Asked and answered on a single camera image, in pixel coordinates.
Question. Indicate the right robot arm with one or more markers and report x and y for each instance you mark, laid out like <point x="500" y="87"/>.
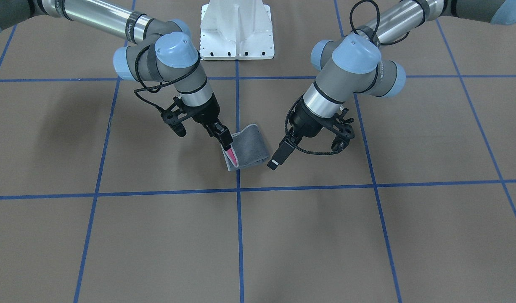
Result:
<point x="161" y="54"/>

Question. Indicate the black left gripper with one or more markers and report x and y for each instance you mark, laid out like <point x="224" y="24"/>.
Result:
<point x="304" y="122"/>

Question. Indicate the pink and grey towel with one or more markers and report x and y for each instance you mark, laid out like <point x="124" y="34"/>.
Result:
<point x="249" y="149"/>

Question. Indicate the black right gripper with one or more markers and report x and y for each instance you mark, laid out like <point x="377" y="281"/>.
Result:
<point x="207" y="112"/>

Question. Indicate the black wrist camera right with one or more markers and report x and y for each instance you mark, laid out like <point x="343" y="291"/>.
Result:
<point x="176" y="114"/>

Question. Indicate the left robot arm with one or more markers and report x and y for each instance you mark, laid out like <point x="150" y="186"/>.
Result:
<point x="353" y="65"/>

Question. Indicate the white pedestal column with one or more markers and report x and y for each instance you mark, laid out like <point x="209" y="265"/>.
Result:
<point x="236" y="30"/>

